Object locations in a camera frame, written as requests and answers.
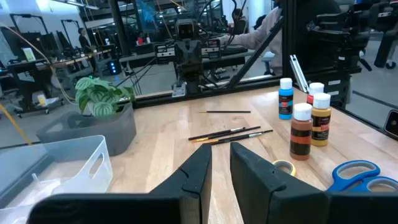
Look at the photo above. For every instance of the black paintbrush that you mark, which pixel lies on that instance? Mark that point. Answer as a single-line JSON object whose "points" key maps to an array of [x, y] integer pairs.
{"points": [[236, 132], [217, 133], [239, 137], [225, 111]]}

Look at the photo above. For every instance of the black table-level camera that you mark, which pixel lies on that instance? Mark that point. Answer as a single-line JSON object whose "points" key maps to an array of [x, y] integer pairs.
{"points": [[392, 123]]}

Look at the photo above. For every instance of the red paint bottle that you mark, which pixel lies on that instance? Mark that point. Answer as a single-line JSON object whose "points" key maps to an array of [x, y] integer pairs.
{"points": [[315, 88]]}

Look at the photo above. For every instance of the yellow paint bottle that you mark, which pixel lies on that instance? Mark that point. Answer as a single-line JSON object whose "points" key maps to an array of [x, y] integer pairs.
{"points": [[321, 124]]}

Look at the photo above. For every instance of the black background robot rig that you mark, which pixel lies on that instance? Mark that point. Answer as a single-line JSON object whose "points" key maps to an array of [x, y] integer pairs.
{"points": [[335, 34]]}

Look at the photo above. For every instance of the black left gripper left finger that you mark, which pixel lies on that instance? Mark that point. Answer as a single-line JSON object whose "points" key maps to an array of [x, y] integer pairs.
{"points": [[186, 199]]}

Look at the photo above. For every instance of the silver metal bracket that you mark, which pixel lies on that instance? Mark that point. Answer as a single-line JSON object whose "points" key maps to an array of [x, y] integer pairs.
{"points": [[298, 73]]}

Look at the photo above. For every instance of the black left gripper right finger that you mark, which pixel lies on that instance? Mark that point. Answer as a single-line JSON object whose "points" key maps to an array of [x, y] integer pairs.
{"points": [[264, 193]]}

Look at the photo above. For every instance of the person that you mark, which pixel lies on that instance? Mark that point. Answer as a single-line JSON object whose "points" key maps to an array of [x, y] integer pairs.
{"points": [[84, 42], [264, 34], [238, 15]]}

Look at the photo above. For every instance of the brown paint bottle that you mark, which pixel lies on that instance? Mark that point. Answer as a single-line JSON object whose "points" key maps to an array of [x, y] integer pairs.
{"points": [[301, 137]]}

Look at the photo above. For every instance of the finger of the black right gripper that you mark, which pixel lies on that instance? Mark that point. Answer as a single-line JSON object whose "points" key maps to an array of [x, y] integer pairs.
{"points": [[195, 57], [181, 57]]}

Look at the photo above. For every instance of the clear plastic bin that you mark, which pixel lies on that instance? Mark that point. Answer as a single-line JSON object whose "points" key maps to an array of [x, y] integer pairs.
{"points": [[77, 174]]}

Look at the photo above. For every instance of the potted green striped plant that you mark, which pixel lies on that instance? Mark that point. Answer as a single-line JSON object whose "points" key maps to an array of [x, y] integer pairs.
{"points": [[99, 96]]}

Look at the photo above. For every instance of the background wooden workbench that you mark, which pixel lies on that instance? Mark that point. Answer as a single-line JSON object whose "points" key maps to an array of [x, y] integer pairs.
{"points": [[62, 63]]}

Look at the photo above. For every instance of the blue paint bottle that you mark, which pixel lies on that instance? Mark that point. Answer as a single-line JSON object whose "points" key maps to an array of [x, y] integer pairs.
{"points": [[286, 102]]}

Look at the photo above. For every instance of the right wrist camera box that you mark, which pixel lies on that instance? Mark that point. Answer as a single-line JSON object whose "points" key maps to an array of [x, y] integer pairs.
{"points": [[187, 29]]}

